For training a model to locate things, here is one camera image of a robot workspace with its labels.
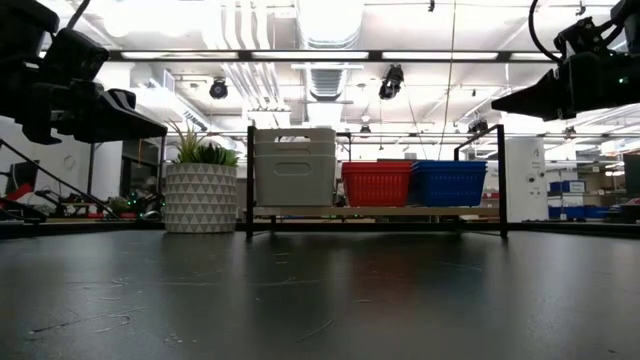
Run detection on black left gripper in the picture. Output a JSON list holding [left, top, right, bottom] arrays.
[[22, 79, 168, 146]]

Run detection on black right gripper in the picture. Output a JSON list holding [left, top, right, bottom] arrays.
[[491, 49, 640, 122]]

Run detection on blue storage bin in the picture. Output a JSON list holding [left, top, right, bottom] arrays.
[[549, 179, 586, 194], [548, 205, 614, 220]]

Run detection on white pillar with signs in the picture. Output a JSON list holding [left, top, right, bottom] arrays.
[[504, 135, 547, 222]]

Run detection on black computer monitor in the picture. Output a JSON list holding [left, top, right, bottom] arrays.
[[4, 159, 39, 191]]

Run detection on succulent in patterned white pot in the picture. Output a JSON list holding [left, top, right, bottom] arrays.
[[163, 119, 240, 235]]

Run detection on red chair part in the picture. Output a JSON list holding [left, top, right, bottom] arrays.
[[0, 183, 31, 204]]

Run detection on black table mat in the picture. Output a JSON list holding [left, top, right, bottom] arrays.
[[0, 229, 640, 360]]

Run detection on black right gripper cable loop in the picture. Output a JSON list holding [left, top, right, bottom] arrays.
[[528, 0, 565, 64]]

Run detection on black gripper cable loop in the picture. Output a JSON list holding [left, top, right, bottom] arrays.
[[66, 0, 94, 32], [528, 0, 565, 64]]

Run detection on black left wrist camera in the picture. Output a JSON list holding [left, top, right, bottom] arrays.
[[42, 28, 111, 84]]

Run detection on long black left arm cable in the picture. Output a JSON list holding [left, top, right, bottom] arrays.
[[0, 138, 121, 221]]

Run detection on black left gripper cable loop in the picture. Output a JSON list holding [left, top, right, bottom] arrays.
[[66, 0, 94, 32]]

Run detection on wooden shelf with black frame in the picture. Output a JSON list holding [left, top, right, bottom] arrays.
[[245, 123, 510, 240]]

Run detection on white ceiling air duct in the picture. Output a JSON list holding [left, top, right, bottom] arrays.
[[294, 0, 366, 49]]

